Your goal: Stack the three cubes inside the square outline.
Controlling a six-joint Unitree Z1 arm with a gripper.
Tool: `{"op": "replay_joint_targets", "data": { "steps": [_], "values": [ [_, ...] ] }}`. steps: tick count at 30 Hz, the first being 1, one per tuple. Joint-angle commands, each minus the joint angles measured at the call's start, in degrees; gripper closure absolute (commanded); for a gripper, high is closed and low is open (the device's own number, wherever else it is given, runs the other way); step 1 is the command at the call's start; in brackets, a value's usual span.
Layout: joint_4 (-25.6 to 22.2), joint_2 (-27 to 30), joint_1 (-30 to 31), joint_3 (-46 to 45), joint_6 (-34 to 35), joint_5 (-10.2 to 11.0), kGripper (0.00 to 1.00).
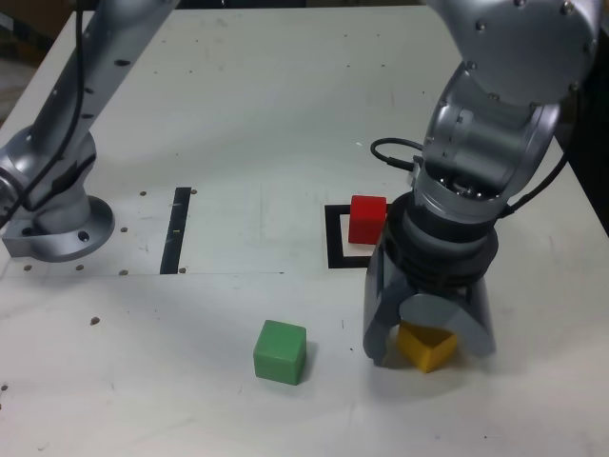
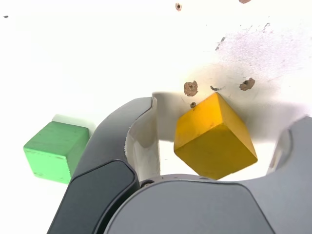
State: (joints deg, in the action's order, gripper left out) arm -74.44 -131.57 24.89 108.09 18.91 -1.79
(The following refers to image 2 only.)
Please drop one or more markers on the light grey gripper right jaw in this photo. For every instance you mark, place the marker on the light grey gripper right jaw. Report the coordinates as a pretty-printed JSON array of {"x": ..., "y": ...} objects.
[{"x": 195, "y": 209}]

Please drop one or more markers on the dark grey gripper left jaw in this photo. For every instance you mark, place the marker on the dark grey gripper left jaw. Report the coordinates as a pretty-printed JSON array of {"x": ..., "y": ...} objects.
[{"x": 104, "y": 151}]

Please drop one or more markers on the green cube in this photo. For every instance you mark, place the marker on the green cube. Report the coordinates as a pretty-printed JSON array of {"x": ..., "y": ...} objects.
[{"x": 53, "y": 151}]

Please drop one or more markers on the yellow cube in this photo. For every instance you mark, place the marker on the yellow cube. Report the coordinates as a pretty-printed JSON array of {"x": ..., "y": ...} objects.
[{"x": 212, "y": 141}]

